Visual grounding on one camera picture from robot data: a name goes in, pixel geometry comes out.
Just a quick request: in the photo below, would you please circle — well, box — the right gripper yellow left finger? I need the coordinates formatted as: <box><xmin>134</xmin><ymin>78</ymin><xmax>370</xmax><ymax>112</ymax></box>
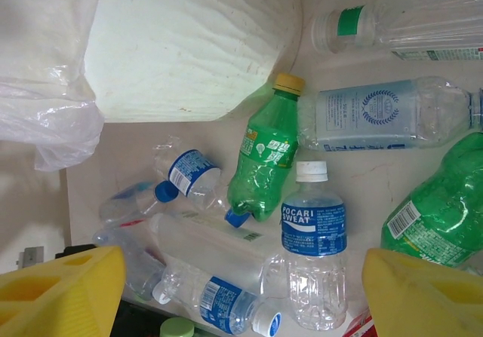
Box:
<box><xmin>0</xmin><ymin>244</ymin><xmax>128</xmax><ymax>337</ymax></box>

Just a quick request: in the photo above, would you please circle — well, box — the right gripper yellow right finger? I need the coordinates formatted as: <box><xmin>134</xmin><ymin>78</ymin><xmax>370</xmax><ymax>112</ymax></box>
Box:
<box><xmin>361</xmin><ymin>248</ymin><xmax>483</xmax><ymax>337</ymax></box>

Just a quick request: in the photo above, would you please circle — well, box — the red label tea bottle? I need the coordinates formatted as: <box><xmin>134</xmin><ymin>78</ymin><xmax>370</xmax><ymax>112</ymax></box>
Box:
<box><xmin>339</xmin><ymin>312</ymin><xmax>377</xmax><ymax>337</ymax></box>

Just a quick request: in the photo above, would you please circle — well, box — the clear plastic bottle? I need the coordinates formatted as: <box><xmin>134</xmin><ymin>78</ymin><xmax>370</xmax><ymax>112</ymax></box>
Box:
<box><xmin>92</xmin><ymin>226</ymin><xmax>167</xmax><ymax>301</ymax></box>

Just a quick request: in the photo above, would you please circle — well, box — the green soda bottle yellow cap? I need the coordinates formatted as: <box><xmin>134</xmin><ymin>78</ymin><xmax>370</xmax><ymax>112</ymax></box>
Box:
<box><xmin>380</xmin><ymin>131</ymin><xmax>483</xmax><ymax>270</ymax></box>
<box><xmin>226</xmin><ymin>72</ymin><xmax>306</xmax><ymax>223</ymax></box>

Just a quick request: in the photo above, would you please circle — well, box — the clear bottle blue red label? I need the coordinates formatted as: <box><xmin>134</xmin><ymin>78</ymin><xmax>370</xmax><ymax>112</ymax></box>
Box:
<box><xmin>98</xmin><ymin>180</ymin><xmax>179</xmax><ymax>228</ymax></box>

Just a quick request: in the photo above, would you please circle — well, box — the Pocari Sweat bottle white cap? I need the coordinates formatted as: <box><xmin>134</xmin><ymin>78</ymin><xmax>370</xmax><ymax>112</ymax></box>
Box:
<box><xmin>279</xmin><ymin>160</ymin><xmax>350</xmax><ymax>331</ymax></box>

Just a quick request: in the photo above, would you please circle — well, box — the frosted bottle white barcode label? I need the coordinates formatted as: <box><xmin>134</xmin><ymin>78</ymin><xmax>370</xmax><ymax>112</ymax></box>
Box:
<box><xmin>149</xmin><ymin>210</ymin><xmax>276</xmax><ymax>289</ymax></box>

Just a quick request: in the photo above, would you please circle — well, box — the clear bottle blue label white cap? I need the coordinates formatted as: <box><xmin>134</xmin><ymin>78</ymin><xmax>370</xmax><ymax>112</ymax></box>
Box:
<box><xmin>152</xmin><ymin>261</ymin><xmax>283</xmax><ymax>337</ymax></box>

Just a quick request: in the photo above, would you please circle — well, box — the clear bottle pale blue label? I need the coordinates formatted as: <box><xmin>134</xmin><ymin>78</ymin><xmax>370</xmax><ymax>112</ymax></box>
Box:
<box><xmin>296</xmin><ymin>75</ymin><xmax>483</xmax><ymax>152</ymax></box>

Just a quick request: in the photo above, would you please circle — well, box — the clear bottle green neck band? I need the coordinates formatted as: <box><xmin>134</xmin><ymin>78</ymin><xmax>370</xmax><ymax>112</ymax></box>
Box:
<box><xmin>311</xmin><ymin>0</ymin><xmax>483</xmax><ymax>63</ymax></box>

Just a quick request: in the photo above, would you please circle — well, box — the translucent plastic bin liner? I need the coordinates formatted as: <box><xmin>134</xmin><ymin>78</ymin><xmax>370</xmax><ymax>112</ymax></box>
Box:
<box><xmin>0</xmin><ymin>0</ymin><xmax>105</xmax><ymax>172</ymax></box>

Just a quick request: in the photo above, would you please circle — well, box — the white plastic waste bin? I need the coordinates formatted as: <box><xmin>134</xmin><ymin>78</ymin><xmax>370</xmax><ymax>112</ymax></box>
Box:
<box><xmin>85</xmin><ymin>0</ymin><xmax>303</xmax><ymax>123</ymax></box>

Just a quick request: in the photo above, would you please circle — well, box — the green cylinder can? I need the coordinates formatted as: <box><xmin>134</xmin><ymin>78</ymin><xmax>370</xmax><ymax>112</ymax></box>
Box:
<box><xmin>159</xmin><ymin>316</ymin><xmax>195</xmax><ymax>337</ymax></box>

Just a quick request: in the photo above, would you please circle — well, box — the small metal bracket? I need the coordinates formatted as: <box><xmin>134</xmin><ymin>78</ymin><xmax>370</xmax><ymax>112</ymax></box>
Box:
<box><xmin>17</xmin><ymin>246</ymin><xmax>45</xmax><ymax>274</ymax></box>

